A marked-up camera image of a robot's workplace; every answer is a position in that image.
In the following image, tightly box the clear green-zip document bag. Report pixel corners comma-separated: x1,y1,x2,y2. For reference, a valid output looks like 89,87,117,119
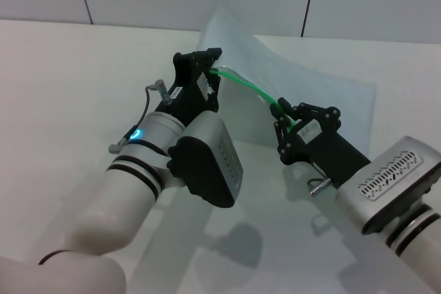
196,1,378,162

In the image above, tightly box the grey left wrist cable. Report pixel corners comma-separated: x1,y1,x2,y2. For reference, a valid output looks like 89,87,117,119
107,79,174,154

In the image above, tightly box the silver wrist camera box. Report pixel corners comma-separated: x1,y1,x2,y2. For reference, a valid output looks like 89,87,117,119
336,135,441,236
167,112,245,209

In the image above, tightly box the right wrist cable with plug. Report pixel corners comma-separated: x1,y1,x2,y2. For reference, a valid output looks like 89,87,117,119
307,176,332,199

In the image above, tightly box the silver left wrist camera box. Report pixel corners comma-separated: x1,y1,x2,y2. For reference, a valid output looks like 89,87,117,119
167,112,245,209

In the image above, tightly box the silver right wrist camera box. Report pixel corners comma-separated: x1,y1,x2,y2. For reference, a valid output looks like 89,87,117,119
336,135,441,236

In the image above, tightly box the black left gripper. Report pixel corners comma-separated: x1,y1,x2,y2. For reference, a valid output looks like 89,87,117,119
154,47,223,126

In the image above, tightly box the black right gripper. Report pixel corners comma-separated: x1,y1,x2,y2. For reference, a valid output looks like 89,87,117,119
270,96,372,188

